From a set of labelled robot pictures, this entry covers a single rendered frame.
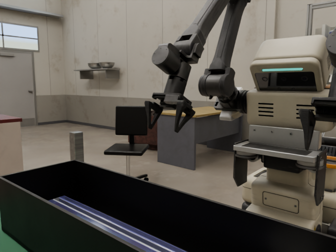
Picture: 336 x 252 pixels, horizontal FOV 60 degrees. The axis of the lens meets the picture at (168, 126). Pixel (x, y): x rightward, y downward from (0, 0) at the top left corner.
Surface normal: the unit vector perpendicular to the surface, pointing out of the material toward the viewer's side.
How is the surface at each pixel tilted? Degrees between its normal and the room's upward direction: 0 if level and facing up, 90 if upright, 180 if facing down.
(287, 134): 90
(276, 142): 90
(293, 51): 43
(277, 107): 98
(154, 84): 90
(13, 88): 90
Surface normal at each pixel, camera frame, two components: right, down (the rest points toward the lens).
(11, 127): 0.74, 0.10
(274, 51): -0.44, -0.66
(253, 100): -0.64, 0.25
